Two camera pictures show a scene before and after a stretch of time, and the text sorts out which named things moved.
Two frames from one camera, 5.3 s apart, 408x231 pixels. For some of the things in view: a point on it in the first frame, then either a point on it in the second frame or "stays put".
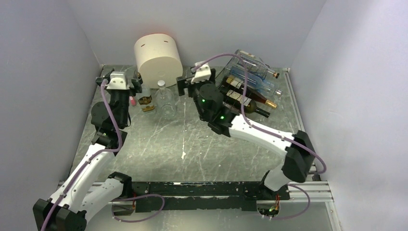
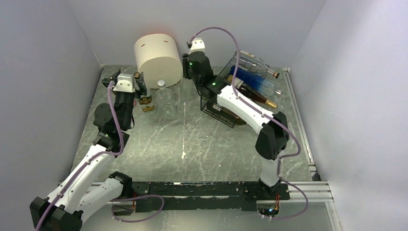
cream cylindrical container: x=159 y=59 stays put
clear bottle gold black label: x=145 y=98 stays put
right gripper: x=183 y=82 -> x=185 y=66
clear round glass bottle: x=165 y=103 stays put
